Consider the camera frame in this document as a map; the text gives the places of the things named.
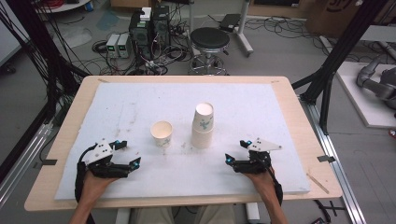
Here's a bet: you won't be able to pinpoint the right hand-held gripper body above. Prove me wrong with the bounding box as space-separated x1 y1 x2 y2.
231 137 283 175

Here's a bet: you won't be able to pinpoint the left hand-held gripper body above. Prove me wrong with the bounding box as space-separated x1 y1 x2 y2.
84 138 132 179

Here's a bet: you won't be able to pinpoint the plain paper cup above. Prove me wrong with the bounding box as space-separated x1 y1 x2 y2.
190 125 215 150

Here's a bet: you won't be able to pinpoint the printed paper cup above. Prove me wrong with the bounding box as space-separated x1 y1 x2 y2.
191 102 216 133
149 120 174 149

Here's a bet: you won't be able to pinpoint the person's right hand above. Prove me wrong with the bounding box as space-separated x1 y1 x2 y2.
243 169 278 201

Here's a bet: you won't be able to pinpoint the person's left hand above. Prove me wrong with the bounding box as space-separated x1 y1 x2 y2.
80 170 120 203

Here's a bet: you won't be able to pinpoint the white table leg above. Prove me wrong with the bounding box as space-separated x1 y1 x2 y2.
245 202 262 224
115 207 131 224

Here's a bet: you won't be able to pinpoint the white felt mat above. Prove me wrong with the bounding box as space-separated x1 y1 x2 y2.
54 82 311 201

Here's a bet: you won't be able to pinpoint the person's beige trousers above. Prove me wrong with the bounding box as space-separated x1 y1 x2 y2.
128 204 237 224

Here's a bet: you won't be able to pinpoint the thin wooden stick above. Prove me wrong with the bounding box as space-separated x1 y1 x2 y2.
305 173 331 195

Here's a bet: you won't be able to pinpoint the grey power supply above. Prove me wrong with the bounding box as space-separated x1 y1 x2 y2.
117 32 133 60
105 33 121 60

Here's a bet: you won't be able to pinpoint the black round stool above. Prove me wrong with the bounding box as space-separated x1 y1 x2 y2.
188 26 232 77

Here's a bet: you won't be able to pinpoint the black computer tower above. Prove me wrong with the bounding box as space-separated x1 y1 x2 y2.
151 5 172 51
128 10 154 61

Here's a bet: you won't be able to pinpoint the white platform board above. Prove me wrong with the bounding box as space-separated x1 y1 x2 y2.
335 61 396 130

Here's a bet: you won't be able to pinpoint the flat black device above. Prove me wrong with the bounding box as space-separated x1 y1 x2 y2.
219 13 242 34

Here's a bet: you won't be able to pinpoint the teal floor sheet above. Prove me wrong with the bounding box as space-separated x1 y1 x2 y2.
95 9 120 32

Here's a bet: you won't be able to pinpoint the small white box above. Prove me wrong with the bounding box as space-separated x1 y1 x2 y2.
139 7 153 22

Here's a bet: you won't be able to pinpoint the white round table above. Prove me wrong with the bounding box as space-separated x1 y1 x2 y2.
35 0 92 14

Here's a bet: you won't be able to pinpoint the cardboard box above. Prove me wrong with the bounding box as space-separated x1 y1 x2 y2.
305 0 388 39

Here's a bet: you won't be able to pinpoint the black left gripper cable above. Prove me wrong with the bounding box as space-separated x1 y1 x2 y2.
74 144 98 224

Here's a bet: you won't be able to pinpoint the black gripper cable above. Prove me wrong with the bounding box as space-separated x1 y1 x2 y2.
266 166 284 207
74 144 98 224

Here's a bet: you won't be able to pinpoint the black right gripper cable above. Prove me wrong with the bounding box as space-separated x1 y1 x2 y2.
266 166 284 207

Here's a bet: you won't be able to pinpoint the aluminium rail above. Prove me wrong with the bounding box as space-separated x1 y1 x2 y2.
0 121 54 209
298 95 369 224

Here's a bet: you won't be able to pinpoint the tangle of floor cables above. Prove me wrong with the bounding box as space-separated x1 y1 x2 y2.
91 29 194 77

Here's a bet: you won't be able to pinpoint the white stand frame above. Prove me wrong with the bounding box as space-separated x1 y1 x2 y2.
186 0 255 58

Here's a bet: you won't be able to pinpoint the black frame post with cables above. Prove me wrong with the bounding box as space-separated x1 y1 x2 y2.
0 0 89 185

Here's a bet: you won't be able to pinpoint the loose black floor cables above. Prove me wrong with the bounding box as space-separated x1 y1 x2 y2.
244 14 330 43

